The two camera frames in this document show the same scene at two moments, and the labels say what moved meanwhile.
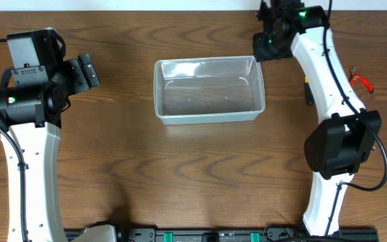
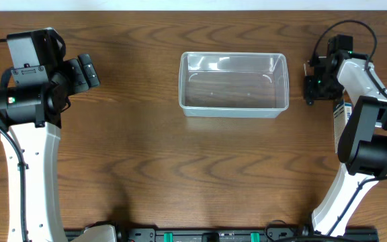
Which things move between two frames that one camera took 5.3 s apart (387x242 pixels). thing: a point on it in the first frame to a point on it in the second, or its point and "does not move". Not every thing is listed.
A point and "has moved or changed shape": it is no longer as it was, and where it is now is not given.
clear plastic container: x=211 y=90 has moved or changed shape
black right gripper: x=259 y=52 to x=336 y=93
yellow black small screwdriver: x=309 y=94 does not move
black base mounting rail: x=244 y=234 does not move
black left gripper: x=76 y=83 does not move
